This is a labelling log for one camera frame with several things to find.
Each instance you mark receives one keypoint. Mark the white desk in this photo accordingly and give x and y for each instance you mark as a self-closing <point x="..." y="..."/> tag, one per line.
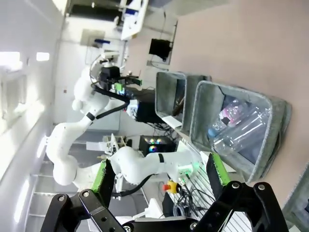
<point x="134" y="21"/>

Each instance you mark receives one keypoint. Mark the red emergency stop button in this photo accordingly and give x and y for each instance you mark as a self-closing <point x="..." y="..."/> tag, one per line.
<point x="169" y="186"/>

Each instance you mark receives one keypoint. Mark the black computer tower RGB fans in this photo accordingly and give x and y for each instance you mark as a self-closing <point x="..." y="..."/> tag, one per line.
<point x="157" y="145"/>

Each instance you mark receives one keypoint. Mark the large clear plastic bottle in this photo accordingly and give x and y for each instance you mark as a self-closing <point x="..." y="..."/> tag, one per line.
<point x="248" y="130"/>

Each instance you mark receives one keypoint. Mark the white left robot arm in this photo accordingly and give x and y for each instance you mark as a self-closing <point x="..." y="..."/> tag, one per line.
<point x="135" y="164"/>

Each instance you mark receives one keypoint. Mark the plastic bottle pink label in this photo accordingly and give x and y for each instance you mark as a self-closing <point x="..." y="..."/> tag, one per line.
<point x="231" y="113"/>

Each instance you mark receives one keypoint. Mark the white wooden frame stand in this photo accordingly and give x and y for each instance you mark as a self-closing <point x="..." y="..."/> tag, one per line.
<point x="116" y="143"/>

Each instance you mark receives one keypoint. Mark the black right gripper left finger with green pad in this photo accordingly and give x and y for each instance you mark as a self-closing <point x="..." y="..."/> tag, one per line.
<point x="103" y="183"/>

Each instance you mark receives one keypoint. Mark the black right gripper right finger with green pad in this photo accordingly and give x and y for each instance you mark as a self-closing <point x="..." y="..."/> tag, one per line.
<point x="217" y="178"/>

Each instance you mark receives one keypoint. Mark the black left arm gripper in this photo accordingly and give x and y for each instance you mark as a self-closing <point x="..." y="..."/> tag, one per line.
<point x="109" y="75"/>

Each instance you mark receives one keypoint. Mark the black equipment box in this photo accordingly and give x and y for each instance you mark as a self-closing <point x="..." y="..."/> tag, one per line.
<point x="149" y="112"/>

